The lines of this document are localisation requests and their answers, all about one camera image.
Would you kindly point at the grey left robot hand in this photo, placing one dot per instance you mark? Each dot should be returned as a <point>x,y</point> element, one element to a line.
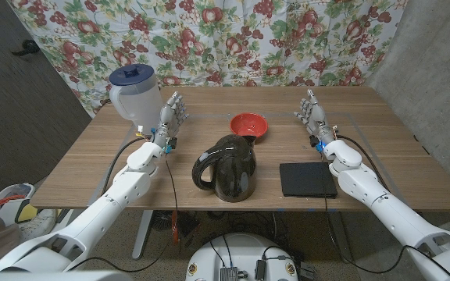
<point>170,119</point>

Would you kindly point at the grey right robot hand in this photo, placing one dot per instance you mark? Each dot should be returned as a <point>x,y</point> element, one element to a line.
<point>315,117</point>

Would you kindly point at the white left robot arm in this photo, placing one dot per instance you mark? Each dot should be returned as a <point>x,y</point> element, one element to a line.
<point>104,207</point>

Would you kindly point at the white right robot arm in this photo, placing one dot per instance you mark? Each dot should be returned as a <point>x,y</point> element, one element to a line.
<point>385,210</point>

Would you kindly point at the translucent pitcher with blue lid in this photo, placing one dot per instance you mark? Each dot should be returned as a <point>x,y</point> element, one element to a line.
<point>139,97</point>

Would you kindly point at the red bowl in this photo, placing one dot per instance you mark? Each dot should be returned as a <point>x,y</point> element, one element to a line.
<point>248,123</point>

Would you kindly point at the glossy black kettle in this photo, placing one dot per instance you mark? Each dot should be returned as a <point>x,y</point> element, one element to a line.
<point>233,171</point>

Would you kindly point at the floral backdrop cloth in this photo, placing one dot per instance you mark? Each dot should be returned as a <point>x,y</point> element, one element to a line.
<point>225,39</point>

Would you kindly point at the black fan under table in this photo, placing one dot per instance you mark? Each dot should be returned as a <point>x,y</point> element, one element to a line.
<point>161,220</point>

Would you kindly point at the white table leg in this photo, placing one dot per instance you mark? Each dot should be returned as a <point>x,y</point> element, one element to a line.
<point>143,234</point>

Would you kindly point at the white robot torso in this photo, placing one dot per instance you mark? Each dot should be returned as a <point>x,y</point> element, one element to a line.
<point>240,250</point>

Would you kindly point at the dark grey door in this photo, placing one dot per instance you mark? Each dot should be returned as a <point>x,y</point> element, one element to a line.
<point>14,117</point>

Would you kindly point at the black adapter box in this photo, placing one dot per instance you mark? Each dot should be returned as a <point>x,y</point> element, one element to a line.
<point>260,270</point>

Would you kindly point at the grey electronics box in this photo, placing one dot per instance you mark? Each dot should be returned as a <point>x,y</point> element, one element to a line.
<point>229,274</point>

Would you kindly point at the white shoe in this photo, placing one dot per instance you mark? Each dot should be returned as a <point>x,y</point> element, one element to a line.
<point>39,224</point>

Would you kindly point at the yellow black patterned bag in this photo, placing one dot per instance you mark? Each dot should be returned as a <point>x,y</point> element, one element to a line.
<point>29,212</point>

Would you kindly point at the white bin with orange item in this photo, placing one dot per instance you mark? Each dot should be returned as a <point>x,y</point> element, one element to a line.
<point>8,193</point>

